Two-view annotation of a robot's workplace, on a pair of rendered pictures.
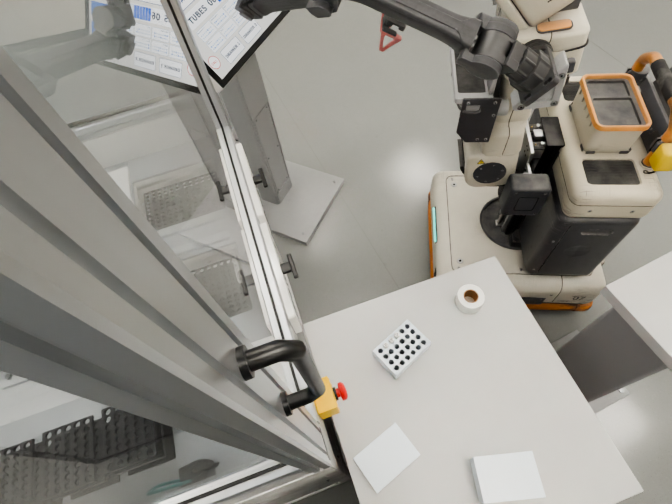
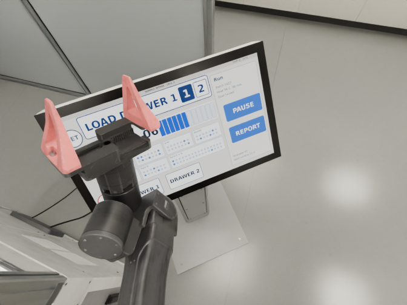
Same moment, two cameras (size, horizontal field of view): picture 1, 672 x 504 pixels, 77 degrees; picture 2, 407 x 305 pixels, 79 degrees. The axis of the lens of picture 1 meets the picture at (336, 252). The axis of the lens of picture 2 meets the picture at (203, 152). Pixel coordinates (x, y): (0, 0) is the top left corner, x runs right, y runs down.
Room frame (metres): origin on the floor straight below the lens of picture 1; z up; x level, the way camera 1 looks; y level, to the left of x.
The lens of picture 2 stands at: (1.26, -0.02, 1.60)
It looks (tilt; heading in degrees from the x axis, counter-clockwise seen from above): 64 degrees down; 37
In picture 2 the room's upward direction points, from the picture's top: 4 degrees counter-clockwise
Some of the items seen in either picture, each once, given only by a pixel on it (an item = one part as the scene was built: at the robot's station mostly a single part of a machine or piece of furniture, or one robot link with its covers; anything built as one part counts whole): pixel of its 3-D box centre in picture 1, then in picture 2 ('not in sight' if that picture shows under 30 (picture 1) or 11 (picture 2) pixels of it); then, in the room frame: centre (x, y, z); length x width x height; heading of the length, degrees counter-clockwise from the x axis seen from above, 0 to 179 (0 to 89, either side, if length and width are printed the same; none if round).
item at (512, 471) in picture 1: (505, 477); not in sight; (-0.01, -0.28, 0.79); 0.13 x 0.09 x 0.05; 87
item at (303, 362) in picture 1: (291, 378); not in sight; (0.10, 0.06, 1.45); 0.05 x 0.03 x 0.19; 101
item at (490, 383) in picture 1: (434, 421); not in sight; (0.17, -0.22, 0.38); 0.62 x 0.58 x 0.76; 11
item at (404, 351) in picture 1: (401, 348); not in sight; (0.31, -0.12, 0.78); 0.12 x 0.08 x 0.04; 122
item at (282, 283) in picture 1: (280, 276); not in sight; (0.52, 0.15, 0.87); 0.29 x 0.02 x 0.11; 11
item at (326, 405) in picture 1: (325, 397); not in sight; (0.20, 0.08, 0.88); 0.07 x 0.05 x 0.07; 11
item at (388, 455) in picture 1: (386, 456); not in sight; (0.07, -0.03, 0.77); 0.13 x 0.09 x 0.02; 118
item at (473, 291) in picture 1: (469, 299); not in sight; (0.41, -0.33, 0.78); 0.07 x 0.07 x 0.04
